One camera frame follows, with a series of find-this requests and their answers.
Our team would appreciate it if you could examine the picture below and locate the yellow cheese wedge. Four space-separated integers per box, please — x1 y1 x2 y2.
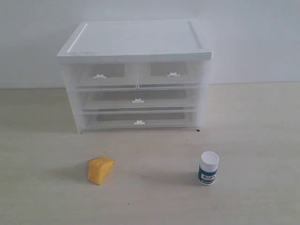
87 157 114 185

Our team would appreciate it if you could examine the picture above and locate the white bottle teal label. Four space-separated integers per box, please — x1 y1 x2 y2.
198 151 219 186

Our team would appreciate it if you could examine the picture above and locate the clear bottom wide drawer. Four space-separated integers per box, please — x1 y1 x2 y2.
82 110 198 130

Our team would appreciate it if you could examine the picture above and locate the clear wide drawer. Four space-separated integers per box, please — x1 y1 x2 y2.
82 110 198 130
77 89 199 111

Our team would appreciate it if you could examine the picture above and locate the white plastic drawer cabinet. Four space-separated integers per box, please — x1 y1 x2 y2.
57 19 213 134

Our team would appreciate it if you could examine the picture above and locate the clear middle wide drawer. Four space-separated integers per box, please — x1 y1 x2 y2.
77 89 199 111

